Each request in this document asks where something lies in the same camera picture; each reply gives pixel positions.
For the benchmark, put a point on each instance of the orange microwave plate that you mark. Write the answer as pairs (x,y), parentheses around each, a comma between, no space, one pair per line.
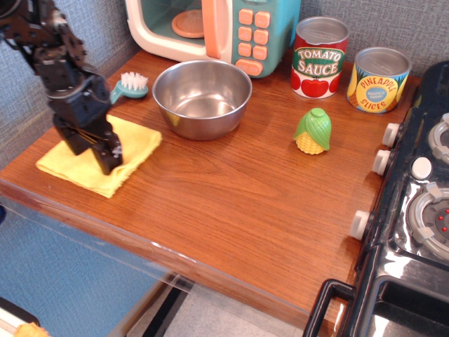
(189,24)

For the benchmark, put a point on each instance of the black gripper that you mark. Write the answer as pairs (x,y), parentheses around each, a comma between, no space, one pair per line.
(80,119)

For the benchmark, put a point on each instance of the yellow towel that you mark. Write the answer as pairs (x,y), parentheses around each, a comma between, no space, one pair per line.
(138,143)

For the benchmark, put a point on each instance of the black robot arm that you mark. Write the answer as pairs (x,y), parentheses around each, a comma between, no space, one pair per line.
(40,32)

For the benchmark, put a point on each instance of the pineapple slices can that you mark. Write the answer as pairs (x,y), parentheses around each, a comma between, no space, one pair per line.
(378,78)

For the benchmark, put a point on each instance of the clear acrylic table guard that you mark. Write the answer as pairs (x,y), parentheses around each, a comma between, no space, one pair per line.
(218,239)

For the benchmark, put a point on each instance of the black toy stove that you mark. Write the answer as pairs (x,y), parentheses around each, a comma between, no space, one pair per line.
(401,286)

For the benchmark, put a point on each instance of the steel bowl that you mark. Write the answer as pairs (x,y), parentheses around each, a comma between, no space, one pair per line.
(202,99)

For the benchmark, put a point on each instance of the toy corn cob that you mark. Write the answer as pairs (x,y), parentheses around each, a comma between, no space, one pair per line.
(313,132)

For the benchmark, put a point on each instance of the toy microwave teal white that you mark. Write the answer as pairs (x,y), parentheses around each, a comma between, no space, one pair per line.
(253,35)

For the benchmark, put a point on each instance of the orange fuzzy object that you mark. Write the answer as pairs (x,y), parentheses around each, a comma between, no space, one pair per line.
(30,330)

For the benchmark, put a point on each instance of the tomato sauce can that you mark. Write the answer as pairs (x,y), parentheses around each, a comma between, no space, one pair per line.
(319,51)

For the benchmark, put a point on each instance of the teal dish brush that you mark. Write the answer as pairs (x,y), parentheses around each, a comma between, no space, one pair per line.
(131,85)

